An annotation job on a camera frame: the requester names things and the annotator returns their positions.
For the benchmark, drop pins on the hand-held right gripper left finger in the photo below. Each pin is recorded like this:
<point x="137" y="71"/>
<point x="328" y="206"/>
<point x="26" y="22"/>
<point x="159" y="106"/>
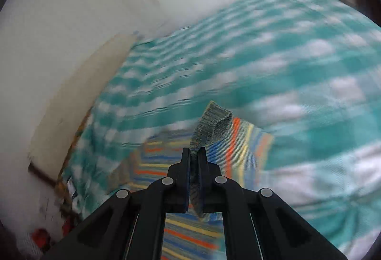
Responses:
<point x="186" y="185"/>

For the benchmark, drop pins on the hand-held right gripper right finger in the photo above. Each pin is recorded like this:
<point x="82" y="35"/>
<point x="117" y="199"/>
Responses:
<point x="202" y="185"/>

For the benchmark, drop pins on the striped knit sweater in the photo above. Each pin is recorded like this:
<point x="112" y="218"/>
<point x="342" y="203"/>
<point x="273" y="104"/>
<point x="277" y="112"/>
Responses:
<point x="238" y="152"/>

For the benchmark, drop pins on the orange patterned bed sheet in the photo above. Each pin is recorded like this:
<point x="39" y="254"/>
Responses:
<point x="64" y="185"/>

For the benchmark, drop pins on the cream padded headboard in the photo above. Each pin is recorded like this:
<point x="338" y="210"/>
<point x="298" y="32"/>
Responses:
<point x="77" y="105"/>

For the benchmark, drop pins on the teal checked blanket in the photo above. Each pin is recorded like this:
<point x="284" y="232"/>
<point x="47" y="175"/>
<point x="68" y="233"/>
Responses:
<point x="297" y="84"/>

